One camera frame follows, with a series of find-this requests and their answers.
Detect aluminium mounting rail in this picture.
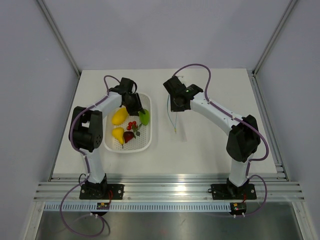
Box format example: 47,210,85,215
33,173,305,203

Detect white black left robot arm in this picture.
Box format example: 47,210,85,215
68,77,145,201

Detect white slotted cable duct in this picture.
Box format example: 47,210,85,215
44,202,231,213

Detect left aluminium frame post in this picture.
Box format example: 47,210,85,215
37,0,81,78

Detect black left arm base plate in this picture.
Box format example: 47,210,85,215
79,183,124,200

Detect green toy pepper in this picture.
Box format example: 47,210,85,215
138,108,150,126

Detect clear teal-zipper zip bag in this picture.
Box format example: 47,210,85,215
166,94,187,143

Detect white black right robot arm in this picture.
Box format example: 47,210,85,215
163,76,261,200

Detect aluminium frame post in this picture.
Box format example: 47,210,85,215
252,0,300,77
37,0,81,78

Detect right small circuit board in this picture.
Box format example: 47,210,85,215
230,202,247,218

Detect left small circuit board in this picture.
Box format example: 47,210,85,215
96,202,110,210

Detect yellow toy pear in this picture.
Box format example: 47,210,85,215
111,127,125,146

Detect red cherry tomatoes sprig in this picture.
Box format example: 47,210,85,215
126,121,143,136

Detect small circuit board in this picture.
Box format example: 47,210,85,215
96,202,110,210
230,202,247,218

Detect right aluminium frame post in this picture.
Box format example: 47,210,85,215
252,0,300,77

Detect white perforated plastic basket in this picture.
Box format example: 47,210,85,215
102,93,153,154

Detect dark red toy fruit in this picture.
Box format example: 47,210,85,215
123,131,136,144

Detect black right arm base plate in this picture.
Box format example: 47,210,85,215
208,183,257,200

